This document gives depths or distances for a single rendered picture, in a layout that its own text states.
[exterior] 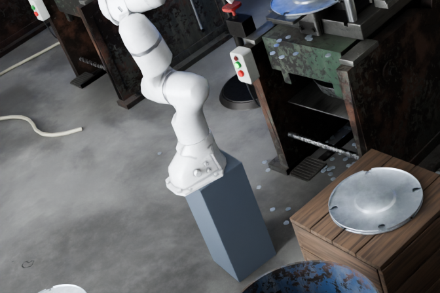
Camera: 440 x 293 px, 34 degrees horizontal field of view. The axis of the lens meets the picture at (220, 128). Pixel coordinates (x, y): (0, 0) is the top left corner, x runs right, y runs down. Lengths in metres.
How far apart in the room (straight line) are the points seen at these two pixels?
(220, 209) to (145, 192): 0.88
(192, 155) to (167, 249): 0.67
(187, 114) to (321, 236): 0.56
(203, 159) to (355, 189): 0.51
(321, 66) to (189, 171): 0.62
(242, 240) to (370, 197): 0.55
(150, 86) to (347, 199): 0.71
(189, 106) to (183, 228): 0.88
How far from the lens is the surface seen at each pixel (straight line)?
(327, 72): 2.58
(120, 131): 3.82
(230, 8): 2.76
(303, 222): 2.27
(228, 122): 3.52
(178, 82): 2.22
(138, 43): 2.13
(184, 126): 2.31
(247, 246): 2.61
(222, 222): 2.49
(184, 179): 2.38
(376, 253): 2.12
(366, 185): 2.32
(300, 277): 2.00
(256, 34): 2.77
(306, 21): 2.61
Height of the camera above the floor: 1.84
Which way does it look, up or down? 32 degrees down
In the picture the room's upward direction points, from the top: 21 degrees counter-clockwise
